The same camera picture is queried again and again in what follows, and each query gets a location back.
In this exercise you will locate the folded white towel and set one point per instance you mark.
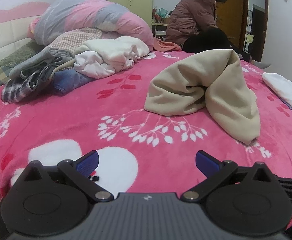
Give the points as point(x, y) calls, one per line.
point(281, 86)

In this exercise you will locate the pink grey rolled duvet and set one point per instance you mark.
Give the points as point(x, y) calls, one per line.
point(67, 15)

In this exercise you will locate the grey sweater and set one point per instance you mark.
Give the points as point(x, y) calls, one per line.
point(47, 57)

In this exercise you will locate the white pale pink garment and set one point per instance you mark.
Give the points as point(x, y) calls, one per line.
point(91, 64)

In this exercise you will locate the beige zip-up jacket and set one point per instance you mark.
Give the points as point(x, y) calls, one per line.
point(214, 80)

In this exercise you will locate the blue denim jeans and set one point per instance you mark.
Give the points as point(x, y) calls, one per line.
point(68, 80)

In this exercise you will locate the salmon orange cloth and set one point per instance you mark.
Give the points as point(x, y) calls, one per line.
point(163, 46)

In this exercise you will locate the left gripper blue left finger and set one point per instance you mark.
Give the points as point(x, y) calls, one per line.
point(77, 173)

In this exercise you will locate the white padded headboard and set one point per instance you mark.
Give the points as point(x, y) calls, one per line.
point(13, 35)

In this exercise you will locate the brown wooden door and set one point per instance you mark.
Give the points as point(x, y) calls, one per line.
point(232, 19)

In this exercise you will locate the plaid flannel shirt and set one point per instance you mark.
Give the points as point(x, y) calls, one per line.
point(31, 83)

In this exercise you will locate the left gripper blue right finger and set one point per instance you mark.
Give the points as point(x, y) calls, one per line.
point(217, 174)

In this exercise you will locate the olive green fuzzy cushion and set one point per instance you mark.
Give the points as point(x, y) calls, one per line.
point(20, 55)

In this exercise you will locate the person in mauve puffer coat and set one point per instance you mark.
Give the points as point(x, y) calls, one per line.
point(193, 27)

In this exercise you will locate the cream fleece garment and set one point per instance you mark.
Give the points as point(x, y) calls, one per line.
point(123, 51)

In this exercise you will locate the pink floral bed blanket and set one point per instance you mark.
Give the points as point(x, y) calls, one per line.
point(138, 151)

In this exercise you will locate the pink checkered knit blanket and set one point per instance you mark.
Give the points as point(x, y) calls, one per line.
point(73, 39)

